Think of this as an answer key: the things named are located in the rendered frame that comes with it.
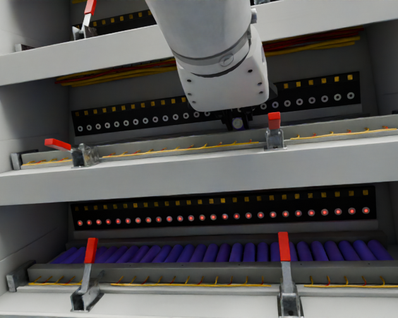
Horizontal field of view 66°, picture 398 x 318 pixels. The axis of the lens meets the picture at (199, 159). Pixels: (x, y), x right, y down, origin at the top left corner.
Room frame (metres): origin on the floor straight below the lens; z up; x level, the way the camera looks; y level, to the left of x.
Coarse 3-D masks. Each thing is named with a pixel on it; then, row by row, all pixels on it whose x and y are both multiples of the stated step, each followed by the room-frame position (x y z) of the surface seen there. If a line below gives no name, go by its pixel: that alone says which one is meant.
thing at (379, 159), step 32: (384, 96) 0.46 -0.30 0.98; (160, 128) 0.57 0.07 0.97; (192, 128) 0.55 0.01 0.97; (0, 160) 0.48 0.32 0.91; (128, 160) 0.44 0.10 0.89; (160, 160) 0.40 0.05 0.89; (192, 160) 0.38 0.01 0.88; (224, 160) 0.37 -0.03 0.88; (256, 160) 0.36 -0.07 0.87; (288, 160) 0.35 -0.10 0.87; (320, 160) 0.35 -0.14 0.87; (352, 160) 0.34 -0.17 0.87; (384, 160) 0.33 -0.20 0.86; (0, 192) 0.45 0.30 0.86; (32, 192) 0.44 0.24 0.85; (64, 192) 0.43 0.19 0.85; (96, 192) 0.42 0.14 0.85; (128, 192) 0.41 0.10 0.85; (160, 192) 0.40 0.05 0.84; (192, 192) 0.39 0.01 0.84
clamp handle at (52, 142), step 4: (48, 140) 0.36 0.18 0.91; (52, 140) 0.36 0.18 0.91; (56, 140) 0.37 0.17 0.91; (44, 144) 0.36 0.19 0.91; (48, 144) 0.36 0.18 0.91; (52, 144) 0.36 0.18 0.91; (56, 144) 0.37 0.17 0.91; (60, 144) 0.37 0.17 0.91; (64, 144) 0.38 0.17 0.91; (68, 144) 0.39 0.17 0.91; (80, 144) 0.42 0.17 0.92; (84, 144) 0.42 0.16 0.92; (56, 148) 0.38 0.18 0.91; (60, 148) 0.38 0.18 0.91; (64, 148) 0.38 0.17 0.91; (68, 148) 0.39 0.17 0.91; (72, 148) 0.40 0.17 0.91; (80, 148) 0.43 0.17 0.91; (84, 148) 0.42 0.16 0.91; (72, 152) 0.41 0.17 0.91; (76, 152) 0.41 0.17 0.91; (80, 152) 0.41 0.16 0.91
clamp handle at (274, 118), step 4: (272, 112) 0.30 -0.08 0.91; (276, 112) 0.30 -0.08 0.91; (268, 116) 0.30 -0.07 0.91; (272, 116) 0.30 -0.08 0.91; (276, 116) 0.30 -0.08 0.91; (268, 120) 0.30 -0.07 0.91; (272, 120) 0.30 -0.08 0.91; (276, 120) 0.30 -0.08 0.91; (268, 124) 0.32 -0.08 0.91; (272, 124) 0.32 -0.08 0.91; (276, 124) 0.32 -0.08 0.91; (272, 128) 0.33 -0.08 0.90; (276, 128) 0.33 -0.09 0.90; (272, 132) 0.36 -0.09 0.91; (276, 132) 0.36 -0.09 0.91
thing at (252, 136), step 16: (288, 128) 0.39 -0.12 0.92; (304, 128) 0.39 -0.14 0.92; (320, 128) 0.39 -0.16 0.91; (336, 128) 0.38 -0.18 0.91; (352, 128) 0.38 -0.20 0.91; (368, 128) 0.37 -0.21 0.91; (384, 128) 0.37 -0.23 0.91; (112, 144) 0.46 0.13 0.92; (128, 144) 0.45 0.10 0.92; (144, 144) 0.44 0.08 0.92; (160, 144) 0.44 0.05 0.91; (176, 144) 0.43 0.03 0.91; (192, 144) 0.43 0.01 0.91; (208, 144) 0.42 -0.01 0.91; (224, 144) 0.42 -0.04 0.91; (32, 160) 0.49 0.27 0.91; (48, 160) 0.48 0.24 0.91; (64, 160) 0.48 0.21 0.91
